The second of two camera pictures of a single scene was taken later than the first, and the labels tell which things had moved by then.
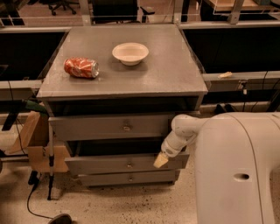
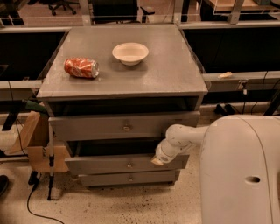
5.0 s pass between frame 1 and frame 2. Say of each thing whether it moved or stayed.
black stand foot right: stayed
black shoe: moved
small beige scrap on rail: stayed
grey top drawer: stayed
